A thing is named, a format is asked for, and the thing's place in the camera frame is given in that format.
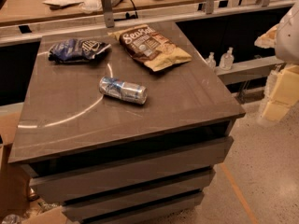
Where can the blue crumpled chip bag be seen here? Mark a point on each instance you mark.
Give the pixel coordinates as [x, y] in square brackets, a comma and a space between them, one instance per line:
[77, 50]

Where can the metal railing post left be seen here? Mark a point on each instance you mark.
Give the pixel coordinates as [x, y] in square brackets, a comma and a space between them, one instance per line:
[108, 13]

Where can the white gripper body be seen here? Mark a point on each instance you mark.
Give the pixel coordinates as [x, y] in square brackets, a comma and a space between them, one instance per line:
[288, 36]

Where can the brown cardboard box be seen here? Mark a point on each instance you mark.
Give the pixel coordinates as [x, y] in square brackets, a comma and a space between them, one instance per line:
[13, 180]

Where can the grey drawer cabinet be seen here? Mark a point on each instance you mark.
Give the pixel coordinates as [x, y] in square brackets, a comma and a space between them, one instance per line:
[108, 161]

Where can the grey low shelf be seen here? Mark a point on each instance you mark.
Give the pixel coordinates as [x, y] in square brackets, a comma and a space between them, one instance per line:
[248, 70]

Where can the silver blue redbull can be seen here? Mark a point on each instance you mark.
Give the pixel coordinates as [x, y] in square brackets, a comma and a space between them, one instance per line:
[126, 91]

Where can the clear sanitizer bottle right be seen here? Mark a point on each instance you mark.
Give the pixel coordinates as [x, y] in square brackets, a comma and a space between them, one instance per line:
[227, 60]

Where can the clear sanitizer bottle left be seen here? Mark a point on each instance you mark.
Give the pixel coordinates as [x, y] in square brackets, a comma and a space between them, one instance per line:
[210, 61]

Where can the clear sanitizer bottle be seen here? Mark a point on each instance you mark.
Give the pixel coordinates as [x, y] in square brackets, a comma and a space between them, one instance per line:
[227, 60]
[210, 61]

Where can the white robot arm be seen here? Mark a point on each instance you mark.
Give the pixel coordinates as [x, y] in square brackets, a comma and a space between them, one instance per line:
[287, 50]

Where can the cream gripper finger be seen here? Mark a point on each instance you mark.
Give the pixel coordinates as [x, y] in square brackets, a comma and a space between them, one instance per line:
[274, 111]
[286, 90]

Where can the brown yellow sea salt chip bag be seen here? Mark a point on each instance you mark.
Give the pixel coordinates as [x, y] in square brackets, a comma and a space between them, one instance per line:
[146, 45]

